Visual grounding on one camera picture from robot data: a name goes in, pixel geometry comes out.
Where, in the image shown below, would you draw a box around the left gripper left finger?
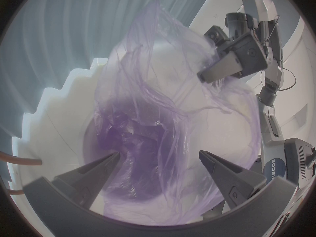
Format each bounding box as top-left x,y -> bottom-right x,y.
51,152 -> 121,209

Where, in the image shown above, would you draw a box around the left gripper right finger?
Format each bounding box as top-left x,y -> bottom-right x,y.
199,150 -> 267,211

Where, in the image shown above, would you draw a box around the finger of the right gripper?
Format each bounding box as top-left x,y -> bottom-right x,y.
197,52 -> 244,84

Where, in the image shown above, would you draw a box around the white trash bin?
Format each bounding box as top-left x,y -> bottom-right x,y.
78,40 -> 261,207

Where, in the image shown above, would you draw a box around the purple plastic bag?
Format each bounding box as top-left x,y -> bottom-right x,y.
94,0 -> 262,225

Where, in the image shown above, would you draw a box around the wooden chair white cushion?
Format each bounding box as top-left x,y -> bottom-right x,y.
0,150 -> 43,196

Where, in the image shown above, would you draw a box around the white curtain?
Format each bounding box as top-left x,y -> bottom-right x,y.
0,0 -> 219,143

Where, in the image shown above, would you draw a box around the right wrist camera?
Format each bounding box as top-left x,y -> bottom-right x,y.
204,25 -> 230,49

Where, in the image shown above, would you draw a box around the black cable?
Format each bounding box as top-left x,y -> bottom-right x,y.
278,67 -> 297,91

